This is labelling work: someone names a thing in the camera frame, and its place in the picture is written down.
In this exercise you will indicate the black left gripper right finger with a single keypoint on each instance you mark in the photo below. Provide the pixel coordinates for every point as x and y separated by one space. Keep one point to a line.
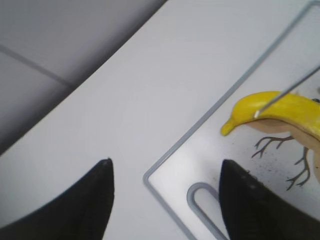
251 211

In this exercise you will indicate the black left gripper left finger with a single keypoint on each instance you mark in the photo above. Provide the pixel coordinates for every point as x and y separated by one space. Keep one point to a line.
82 212

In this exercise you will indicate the yellow plastic banana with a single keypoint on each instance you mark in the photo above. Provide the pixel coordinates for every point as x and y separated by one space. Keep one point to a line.
296 110

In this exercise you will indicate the white grey-rimmed cutting board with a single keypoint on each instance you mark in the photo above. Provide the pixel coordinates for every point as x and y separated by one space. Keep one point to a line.
261 60

